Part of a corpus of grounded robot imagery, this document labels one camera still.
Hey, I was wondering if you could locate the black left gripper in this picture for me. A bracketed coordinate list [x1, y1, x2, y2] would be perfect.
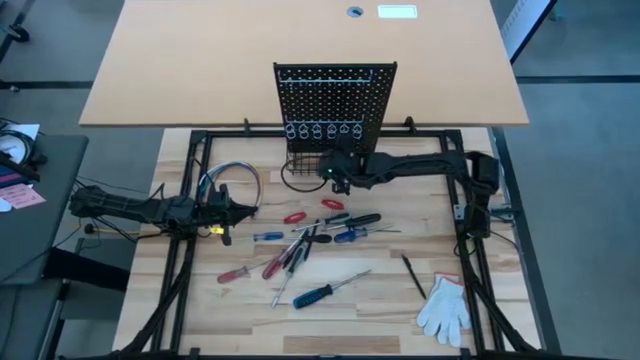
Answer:
[192, 183, 260, 247]

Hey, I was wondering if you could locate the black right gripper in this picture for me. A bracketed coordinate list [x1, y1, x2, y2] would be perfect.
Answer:
[318, 134, 372, 196]

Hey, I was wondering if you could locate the small blue clear screwdriver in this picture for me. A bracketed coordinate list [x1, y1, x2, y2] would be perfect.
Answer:
[252, 230, 301, 243]

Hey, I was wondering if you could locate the black and grey screwdriver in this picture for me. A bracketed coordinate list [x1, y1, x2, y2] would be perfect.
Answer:
[291, 212, 351, 233]
[270, 243, 307, 310]

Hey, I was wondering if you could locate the large black-handled screwdriver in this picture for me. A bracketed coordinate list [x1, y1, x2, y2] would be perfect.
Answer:
[319, 213, 383, 234]

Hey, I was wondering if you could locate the small red clear screwdriver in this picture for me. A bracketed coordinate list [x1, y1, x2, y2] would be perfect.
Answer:
[216, 258, 275, 285]

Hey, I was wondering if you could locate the large red clear screwdriver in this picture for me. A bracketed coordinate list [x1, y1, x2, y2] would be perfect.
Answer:
[261, 230, 310, 281]

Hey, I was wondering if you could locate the large blue clear screwdriver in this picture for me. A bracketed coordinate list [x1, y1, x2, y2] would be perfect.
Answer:
[333, 225, 403, 245]

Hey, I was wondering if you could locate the small black-handled screwdriver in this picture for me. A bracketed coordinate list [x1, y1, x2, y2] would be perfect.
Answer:
[298, 232, 334, 246]

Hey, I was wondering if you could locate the blue and black screwdriver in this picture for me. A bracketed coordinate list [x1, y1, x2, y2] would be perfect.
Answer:
[291, 268, 373, 310]

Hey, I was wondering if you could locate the thin black pen-like tool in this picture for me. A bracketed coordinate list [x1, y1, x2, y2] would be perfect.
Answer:
[401, 253, 428, 301]

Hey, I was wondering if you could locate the black metal pegboard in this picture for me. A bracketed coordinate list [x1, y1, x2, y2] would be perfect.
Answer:
[273, 61, 399, 154]

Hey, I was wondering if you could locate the yellow rod with black knob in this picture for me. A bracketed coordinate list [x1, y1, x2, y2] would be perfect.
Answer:
[83, 223, 142, 238]

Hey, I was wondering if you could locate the beige wooden desk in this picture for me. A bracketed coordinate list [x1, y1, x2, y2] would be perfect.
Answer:
[78, 0, 530, 127]

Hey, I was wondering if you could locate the white rectangular desk plate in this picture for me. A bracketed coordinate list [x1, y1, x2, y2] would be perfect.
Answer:
[377, 4, 419, 20]

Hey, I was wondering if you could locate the white knit work glove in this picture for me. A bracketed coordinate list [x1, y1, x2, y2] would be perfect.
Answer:
[416, 272, 473, 350]

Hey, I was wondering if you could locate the grey side table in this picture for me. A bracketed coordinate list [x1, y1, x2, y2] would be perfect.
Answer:
[0, 133, 90, 287]

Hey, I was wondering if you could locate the pink paper note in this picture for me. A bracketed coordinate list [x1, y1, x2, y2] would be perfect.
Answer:
[0, 182, 47, 211]

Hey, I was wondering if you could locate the white paper sheet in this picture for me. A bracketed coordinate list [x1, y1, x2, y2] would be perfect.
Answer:
[0, 123, 41, 166]

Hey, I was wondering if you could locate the white perforated panel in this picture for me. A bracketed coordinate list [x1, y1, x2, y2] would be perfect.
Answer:
[501, 0, 560, 65]

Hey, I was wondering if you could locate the black chair caster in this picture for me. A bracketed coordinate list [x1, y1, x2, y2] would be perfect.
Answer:
[0, 23, 30, 44]

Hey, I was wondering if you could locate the black wire basket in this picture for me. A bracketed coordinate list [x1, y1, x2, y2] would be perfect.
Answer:
[285, 151, 371, 177]

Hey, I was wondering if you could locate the coloured wire bundle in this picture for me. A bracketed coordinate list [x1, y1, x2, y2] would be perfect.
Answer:
[196, 160, 265, 209]

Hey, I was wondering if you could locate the silver ring hook rail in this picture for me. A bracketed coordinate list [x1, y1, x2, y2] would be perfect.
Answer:
[283, 115, 365, 141]

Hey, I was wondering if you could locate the black aluminium table frame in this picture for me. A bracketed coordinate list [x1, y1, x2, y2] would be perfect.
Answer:
[114, 128, 546, 360]

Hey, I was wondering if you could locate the black device with cable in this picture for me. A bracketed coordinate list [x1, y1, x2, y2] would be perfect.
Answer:
[0, 128, 50, 184]

